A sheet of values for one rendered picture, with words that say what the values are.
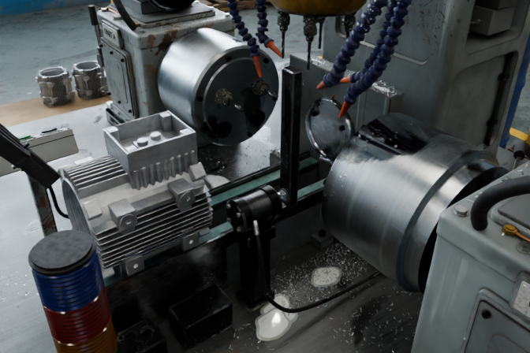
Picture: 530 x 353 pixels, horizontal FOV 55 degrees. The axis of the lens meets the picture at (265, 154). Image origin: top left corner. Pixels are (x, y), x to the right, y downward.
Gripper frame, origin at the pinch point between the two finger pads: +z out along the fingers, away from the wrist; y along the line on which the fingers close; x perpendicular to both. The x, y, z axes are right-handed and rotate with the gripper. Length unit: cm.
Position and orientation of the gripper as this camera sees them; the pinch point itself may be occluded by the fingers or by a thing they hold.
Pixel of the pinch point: (37, 169)
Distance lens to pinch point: 88.8
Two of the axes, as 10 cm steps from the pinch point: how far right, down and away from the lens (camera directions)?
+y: -5.9, -4.1, 6.9
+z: 4.0, 5.9, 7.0
